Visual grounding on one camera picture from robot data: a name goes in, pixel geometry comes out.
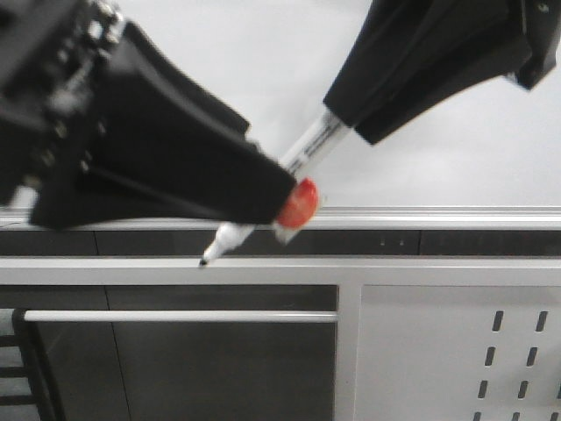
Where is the white whiteboard marker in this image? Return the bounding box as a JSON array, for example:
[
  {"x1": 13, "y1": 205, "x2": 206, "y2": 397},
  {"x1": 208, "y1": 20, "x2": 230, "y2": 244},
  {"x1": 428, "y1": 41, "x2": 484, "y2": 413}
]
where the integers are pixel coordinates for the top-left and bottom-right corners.
[{"x1": 198, "y1": 110, "x2": 352, "y2": 268}]

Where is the white horizontal rod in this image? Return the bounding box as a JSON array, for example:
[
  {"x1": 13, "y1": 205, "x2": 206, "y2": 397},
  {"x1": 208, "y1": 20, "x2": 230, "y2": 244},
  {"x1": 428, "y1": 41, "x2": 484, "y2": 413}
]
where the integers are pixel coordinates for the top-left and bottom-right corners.
[{"x1": 24, "y1": 310, "x2": 338, "y2": 323}]

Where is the whiteboard with aluminium frame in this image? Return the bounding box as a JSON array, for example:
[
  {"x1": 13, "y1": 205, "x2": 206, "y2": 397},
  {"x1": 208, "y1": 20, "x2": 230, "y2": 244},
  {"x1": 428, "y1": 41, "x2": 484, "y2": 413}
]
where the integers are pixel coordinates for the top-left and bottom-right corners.
[{"x1": 0, "y1": 0, "x2": 561, "y2": 232}]

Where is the white perforated pegboard panel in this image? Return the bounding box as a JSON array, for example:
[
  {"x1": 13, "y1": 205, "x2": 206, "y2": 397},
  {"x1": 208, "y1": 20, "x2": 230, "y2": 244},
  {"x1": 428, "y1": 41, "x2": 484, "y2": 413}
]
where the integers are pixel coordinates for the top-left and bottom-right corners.
[{"x1": 355, "y1": 286, "x2": 560, "y2": 420}]

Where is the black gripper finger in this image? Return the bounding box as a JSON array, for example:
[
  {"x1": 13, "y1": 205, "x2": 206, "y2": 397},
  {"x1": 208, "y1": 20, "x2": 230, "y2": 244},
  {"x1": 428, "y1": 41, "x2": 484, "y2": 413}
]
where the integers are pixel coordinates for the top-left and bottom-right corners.
[
  {"x1": 31, "y1": 22, "x2": 295, "y2": 230},
  {"x1": 323, "y1": 1, "x2": 531, "y2": 144}
]

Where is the white metal stand frame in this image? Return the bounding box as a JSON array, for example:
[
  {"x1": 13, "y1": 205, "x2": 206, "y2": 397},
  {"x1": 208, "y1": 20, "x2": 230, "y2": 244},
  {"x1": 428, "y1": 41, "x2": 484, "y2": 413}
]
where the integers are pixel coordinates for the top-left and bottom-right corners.
[{"x1": 1, "y1": 258, "x2": 560, "y2": 420}]

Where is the black chair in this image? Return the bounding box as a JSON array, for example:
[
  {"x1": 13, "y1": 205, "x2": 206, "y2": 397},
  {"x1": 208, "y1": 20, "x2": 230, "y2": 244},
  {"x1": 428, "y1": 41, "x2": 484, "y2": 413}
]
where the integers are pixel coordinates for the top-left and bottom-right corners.
[{"x1": 1, "y1": 309, "x2": 57, "y2": 420}]

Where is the red round magnet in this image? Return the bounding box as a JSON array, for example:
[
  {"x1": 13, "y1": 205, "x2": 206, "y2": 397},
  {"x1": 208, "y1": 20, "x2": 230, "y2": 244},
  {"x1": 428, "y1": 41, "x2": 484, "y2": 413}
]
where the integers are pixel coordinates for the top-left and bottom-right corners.
[{"x1": 273, "y1": 177, "x2": 323, "y2": 245}]

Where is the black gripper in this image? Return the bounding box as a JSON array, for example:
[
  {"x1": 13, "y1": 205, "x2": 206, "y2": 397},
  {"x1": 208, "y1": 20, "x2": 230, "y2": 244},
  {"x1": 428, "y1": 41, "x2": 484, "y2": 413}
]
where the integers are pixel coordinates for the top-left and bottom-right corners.
[{"x1": 1, "y1": 1, "x2": 125, "y2": 206}]

